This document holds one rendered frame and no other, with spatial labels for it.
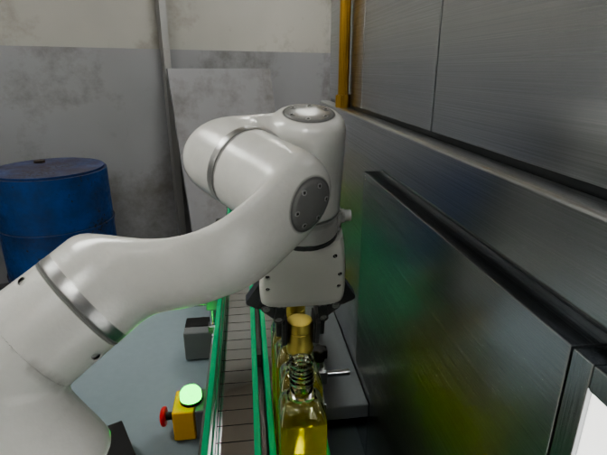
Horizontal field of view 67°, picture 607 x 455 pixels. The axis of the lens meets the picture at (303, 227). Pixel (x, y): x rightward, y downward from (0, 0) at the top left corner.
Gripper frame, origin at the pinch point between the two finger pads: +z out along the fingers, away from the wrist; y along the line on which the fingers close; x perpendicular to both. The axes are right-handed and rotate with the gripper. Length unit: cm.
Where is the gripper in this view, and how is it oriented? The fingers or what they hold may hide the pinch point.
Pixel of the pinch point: (299, 326)
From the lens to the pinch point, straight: 60.3
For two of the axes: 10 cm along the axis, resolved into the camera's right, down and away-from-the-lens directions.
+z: -0.3, 8.3, 5.6
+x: 1.2, 5.6, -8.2
